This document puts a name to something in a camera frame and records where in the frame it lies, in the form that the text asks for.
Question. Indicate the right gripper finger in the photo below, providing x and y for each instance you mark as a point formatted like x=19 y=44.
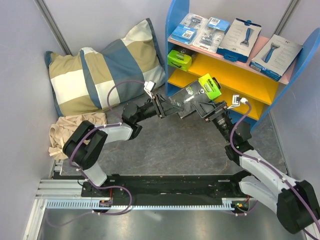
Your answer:
x=219 y=104
x=204 y=109

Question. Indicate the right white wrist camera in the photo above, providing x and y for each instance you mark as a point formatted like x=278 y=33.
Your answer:
x=237 y=101

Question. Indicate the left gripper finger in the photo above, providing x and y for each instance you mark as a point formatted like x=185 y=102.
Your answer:
x=171 y=110
x=164 y=102

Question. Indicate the checked blue beige pillow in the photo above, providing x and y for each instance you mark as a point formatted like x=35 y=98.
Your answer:
x=91 y=81

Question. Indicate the blue Gillette razor blister pack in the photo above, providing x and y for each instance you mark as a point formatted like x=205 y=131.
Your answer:
x=189 y=28

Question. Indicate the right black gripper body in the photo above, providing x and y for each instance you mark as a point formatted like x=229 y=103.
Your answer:
x=208 y=117

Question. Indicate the beige crumpled cloth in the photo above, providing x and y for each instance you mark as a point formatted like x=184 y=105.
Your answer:
x=61 y=131

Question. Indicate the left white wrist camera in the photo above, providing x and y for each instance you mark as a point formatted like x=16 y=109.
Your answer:
x=148 y=88

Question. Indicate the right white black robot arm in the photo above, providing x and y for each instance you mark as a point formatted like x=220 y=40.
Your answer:
x=293 y=201

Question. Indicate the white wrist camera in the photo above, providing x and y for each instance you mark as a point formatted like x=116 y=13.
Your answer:
x=148 y=88
x=237 y=101

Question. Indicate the colourful wooden shelf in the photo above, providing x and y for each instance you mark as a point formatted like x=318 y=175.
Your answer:
x=235 y=77

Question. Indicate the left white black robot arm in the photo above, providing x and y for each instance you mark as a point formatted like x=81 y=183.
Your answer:
x=85 y=144

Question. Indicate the black green razor box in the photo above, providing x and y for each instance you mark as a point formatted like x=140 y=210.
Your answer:
x=181 y=59
x=205 y=89

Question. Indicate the aluminium frame rail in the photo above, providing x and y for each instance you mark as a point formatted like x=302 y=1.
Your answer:
x=54 y=186

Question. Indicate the Harry's razor pack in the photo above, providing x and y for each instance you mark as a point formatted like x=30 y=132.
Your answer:
x=239 y=40
x=276 y=57

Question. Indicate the grey slotted cable duct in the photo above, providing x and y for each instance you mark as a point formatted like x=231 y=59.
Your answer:
x=90 y=204

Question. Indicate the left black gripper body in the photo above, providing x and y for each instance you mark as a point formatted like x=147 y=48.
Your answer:
x=158 y=106

